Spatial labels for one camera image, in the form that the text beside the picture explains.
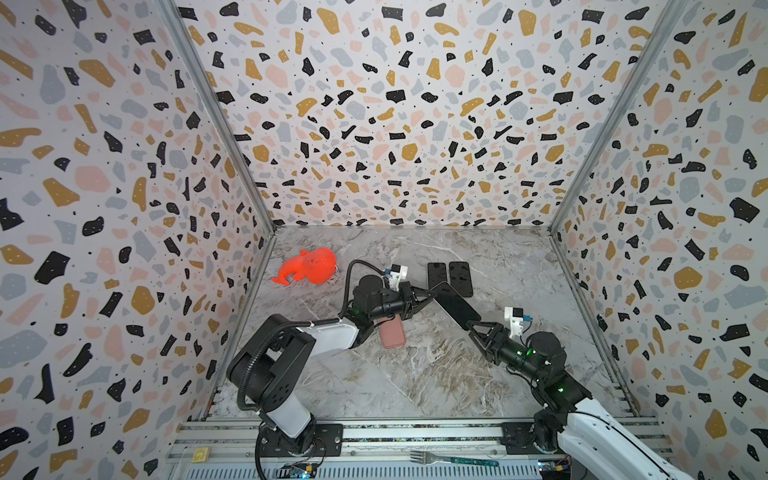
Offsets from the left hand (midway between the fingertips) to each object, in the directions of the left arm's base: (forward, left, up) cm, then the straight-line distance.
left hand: (438, 294), depth 76 cm
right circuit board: (-35, -27, -22) cm, 49 cm away
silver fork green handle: (-33, +5, -21) cm, 39 cm away
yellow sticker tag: (-31, +57, -20) cm, 68 cm away
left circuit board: (-35, +35, -22) cm, 54 cm away
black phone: (+1, -3, -5) cm, 6 cm away
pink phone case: (+1, +12, -24) cm, 27 cm away
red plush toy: (+20, +37, -14) cm, 45 cm away
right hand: (-8, -6, -3) cm, 10 cm away
